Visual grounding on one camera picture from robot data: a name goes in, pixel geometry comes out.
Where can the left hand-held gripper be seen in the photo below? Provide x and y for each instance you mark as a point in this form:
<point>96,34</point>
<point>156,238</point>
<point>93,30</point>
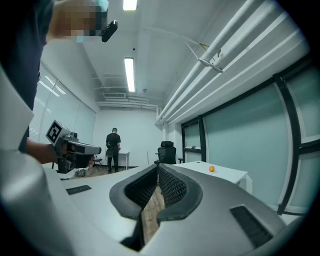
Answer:
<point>56,132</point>

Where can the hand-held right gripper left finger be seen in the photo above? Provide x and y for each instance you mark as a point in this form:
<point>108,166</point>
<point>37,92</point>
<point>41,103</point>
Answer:
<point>100,200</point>

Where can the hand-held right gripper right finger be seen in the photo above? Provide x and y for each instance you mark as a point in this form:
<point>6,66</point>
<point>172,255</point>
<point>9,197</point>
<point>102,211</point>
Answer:
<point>212,220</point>

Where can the orange round fruit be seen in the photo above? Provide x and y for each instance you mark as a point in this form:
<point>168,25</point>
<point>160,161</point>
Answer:
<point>212,169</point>

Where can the person's left forearm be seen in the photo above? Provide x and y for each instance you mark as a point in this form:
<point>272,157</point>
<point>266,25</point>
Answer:
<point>40,150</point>

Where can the black folding chair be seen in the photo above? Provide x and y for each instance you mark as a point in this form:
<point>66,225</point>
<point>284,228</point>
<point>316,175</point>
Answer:
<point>97,160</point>

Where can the small white desk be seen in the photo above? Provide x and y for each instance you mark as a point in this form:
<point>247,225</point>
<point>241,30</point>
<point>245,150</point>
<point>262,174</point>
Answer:
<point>123,155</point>

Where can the white table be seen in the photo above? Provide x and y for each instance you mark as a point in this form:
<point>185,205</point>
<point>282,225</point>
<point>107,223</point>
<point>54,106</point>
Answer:
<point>225,175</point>

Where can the white ceiling air vent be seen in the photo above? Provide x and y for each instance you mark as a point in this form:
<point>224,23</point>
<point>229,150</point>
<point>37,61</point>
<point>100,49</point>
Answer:
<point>114,95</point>

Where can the black mesh office chair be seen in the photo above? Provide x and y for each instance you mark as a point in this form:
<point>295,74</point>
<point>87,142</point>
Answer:
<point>167,153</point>

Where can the long ceiling light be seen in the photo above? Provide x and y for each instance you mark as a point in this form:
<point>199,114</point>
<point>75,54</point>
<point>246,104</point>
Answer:
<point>130,4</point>
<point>129,75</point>

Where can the black framed frosted window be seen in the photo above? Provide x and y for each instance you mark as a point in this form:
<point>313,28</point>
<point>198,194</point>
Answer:
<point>245,140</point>

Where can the light blue face mask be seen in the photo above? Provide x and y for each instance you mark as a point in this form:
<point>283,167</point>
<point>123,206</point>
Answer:
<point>80,39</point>

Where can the person's dark shirt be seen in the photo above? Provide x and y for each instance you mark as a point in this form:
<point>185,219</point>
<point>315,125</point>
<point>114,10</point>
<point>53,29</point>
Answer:
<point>22,50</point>

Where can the person's head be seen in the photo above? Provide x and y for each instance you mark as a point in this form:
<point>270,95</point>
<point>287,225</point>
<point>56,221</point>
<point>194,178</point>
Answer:
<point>75,17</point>

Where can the yellowed peeling tape strip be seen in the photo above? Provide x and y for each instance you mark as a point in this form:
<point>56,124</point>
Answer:
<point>203,45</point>

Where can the white ceiling pipe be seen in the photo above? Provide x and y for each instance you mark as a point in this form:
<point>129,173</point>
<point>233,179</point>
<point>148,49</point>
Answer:
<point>270,47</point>
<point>225,32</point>
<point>252,32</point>

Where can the black head-mounted camera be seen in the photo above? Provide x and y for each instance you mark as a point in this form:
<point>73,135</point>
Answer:
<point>110,31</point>

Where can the white pipe bracket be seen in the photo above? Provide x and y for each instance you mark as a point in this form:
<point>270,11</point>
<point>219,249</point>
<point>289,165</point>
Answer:
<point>210,65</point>

